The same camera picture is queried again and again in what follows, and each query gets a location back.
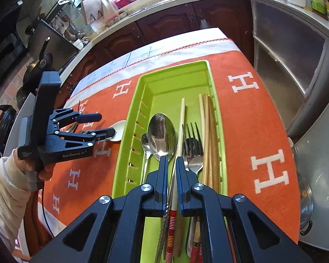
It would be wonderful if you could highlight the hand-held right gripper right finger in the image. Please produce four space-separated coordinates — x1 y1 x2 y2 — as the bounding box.
175 156 313 263

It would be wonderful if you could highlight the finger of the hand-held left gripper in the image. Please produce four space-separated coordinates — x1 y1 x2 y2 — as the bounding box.
50 107 103 126
47 127 117 146

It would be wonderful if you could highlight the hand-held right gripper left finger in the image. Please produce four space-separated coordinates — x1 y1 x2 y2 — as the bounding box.
30 156 169 263

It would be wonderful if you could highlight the white ceramic spoon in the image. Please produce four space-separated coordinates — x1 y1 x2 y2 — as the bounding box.
105 121 127 142

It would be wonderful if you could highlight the small metal spoon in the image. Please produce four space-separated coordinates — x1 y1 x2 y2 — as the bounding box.
141 133 155 184

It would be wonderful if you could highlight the large metal spoon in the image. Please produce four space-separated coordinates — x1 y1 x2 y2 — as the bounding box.
147 112 178 263

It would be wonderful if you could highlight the pale chopstick with striped end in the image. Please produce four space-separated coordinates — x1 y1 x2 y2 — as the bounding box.
164 98 186 263

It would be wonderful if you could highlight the green plastic utensil tray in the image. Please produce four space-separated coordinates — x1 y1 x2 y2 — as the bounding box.
111 59 228 263

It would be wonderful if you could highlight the person's left forearm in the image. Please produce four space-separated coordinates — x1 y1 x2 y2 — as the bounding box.
0 153 33 252

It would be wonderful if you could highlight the person's left hand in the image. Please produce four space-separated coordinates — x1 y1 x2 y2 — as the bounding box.
14 149 54 191

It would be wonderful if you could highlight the black frying pan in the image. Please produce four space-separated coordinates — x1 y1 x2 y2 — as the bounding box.
22 37 54 88

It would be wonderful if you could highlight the black kettle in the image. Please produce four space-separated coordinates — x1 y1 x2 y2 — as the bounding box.
0 105 17 154

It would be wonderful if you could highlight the dark metal countertop appliance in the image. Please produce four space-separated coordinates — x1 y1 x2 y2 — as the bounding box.
34 19 80 72

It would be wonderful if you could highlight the orange blanket with white letters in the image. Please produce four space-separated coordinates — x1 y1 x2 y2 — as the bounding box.
37 37 300 242

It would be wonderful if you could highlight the wooden cutting board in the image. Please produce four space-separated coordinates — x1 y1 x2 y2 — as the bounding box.
81 0 106 25

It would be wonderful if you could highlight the pink basin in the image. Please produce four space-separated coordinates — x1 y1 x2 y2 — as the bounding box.
114 0 141 9

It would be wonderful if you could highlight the steel pot with glass lid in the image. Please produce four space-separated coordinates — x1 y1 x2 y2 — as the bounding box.
296 172 314 236

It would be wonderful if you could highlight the grey cupboard with frosted doors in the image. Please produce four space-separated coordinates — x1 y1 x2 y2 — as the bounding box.
247 0 329 135

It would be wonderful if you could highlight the green label container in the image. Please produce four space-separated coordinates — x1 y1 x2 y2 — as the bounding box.
310 0 328 14

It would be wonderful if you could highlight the long-handled metal spoon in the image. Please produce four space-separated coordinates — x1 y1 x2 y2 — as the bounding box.
64 100 82 132

